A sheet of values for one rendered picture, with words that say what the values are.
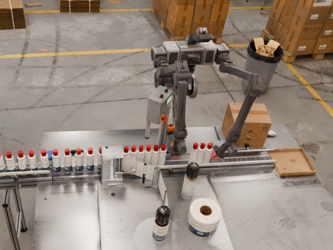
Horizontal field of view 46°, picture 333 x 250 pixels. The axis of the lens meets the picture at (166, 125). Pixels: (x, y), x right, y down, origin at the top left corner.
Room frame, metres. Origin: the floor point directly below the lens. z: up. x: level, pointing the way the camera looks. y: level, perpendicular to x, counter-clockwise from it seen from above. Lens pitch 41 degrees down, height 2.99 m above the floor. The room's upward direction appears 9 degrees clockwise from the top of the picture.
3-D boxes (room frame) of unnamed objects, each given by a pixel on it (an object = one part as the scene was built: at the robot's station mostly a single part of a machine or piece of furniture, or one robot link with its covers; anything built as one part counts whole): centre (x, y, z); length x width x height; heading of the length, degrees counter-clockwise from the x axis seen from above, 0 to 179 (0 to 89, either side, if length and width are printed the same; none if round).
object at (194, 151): (2.06, -0.23, 0.98); 0.05 x 0.05 x 0.20
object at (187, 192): (1.76, -0.21, 1.03); 0.09 x 0.09 x 0.30
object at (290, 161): (2.28, -1.02, 0.85); 0.30 x 0.26 x 0.04; 106
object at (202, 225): (1.54, -0.32, 0.95); 0.20 x 0.20 x 0.14
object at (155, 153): (1.98, 0.05, 0.98); 0.05 x 0.05 x 0.20
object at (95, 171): (2.01, -0.06, 0.86); 1.65 x 0.08 x 0.04; 106
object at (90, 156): (1.86, 0.48, 0.98); 0.05 x 0.05 x 0.20
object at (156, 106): (2.06, 0.07, 1.38); 0.17 x 0.10 x 0.19; 161
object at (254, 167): (2.01, -0.06, 0.85); 1.65 x 0.11 x 0.05; 106
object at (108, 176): (1.81, 0.32, 1.01); 0.14 x 0.13 x 0.26; 106
